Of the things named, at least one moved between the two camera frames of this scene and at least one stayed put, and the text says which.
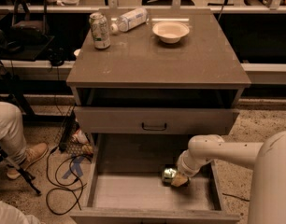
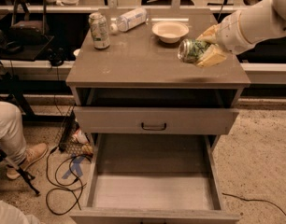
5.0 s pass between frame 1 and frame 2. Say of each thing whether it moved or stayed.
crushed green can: moved
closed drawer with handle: stayed
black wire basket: stayed
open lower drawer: stayed
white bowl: stayed
